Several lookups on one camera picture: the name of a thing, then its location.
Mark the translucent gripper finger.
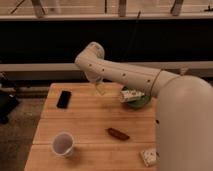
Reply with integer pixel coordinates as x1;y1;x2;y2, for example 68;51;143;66
95;83;105;96

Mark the black eraser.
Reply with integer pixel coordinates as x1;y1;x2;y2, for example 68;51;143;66
57;91;71;109

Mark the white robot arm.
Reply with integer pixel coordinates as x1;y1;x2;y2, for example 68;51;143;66
75;42;213;171

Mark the white rolled packet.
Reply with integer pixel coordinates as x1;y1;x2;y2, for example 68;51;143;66
119;90;143;103

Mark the brown oblong object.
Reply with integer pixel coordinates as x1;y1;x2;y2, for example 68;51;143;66
107;128;129;141

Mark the green bowl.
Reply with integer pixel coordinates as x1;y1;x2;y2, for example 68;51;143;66
121;87;151;109

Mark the white square sponge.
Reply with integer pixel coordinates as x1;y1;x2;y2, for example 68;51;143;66
140;148;157;167

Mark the black object at left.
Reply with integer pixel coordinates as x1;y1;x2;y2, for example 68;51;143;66
0;72;20;125

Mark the black hanging cable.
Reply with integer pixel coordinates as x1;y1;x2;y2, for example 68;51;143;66
124;10;142;61

